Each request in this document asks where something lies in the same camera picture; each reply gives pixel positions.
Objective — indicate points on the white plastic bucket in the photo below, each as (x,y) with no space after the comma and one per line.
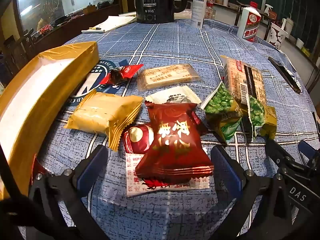
(288,26)

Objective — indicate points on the white black-pattern paper cup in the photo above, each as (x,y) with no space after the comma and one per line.
(275,36)

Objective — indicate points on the black electric kettle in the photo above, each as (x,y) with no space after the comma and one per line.
(155,2)

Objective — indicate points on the white liquor bottle red label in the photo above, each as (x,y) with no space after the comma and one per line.
(247,25)

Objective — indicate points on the red round-print snack packet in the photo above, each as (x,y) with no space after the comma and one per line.
(137,136)

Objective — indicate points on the clear cracker packet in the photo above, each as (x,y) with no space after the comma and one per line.
(167,76)

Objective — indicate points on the brown cracker packet yellow edge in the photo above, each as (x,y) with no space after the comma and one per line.
(240,80)

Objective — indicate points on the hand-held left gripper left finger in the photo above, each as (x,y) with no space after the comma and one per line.
(93,163)

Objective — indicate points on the white trigger spray bottle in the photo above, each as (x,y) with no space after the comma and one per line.
(268,10)

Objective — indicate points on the blue plaid tablecloth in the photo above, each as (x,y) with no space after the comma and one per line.
(175,45)

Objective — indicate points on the red candy wrapper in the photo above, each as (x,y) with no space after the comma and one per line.
(127,71)

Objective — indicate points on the large glass window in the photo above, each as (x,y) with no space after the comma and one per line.
(50,2)

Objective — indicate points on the dark wooden chair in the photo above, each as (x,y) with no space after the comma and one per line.
(239,10)

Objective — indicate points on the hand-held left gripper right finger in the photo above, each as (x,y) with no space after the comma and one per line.
(225,170)

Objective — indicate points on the white red-print snack packet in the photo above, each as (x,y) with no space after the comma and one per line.
(135,182)

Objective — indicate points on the dark red snack packet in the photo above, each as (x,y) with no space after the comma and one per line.
(172,140)

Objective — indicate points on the golden pastry packet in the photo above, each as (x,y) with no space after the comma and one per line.
(100,112)

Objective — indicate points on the green pea packet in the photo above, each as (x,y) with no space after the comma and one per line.
(257,112)
(222,105)

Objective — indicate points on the blue white logo mat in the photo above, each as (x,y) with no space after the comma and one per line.
(94,80)

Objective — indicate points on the small white packet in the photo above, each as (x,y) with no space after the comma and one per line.
(175,94)

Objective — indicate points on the yellow black pen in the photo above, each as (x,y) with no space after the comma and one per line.
(95,28)

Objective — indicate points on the yellow cardboard box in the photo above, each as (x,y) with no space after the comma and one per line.
(75,52)

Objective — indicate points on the small glass bottle red cap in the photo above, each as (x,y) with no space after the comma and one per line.
(210,11)

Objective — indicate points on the white paper notebook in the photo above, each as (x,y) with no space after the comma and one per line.
(112,22)

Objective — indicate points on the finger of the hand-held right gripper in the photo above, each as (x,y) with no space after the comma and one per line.
(277,152)
(308,150)

